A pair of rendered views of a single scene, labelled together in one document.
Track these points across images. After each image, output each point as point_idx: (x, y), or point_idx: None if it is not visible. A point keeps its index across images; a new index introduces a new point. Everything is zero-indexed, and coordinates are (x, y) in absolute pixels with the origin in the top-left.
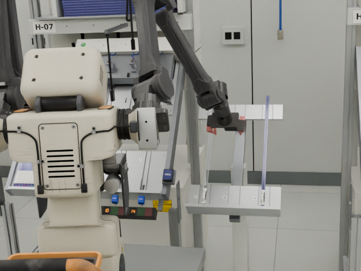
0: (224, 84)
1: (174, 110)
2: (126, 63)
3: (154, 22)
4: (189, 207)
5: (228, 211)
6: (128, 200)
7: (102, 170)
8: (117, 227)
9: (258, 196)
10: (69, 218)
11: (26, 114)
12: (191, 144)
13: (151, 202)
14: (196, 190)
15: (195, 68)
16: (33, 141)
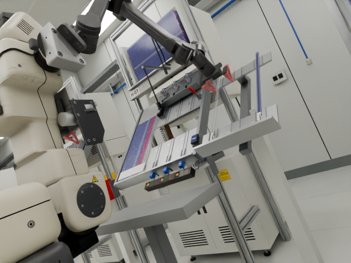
0: (199, 44)
1: (202, 100)
2: (173, 89)
3: (103, 3)
4: (197, 150)
5: (229, 141)
6: (99, 137)
7: (54, 108)
8: (74, 155)
9: (255, 119)
10: (21, 151)
11: None
12: None
13: None
14: (207, 137)
15: (158, 33)
16: None
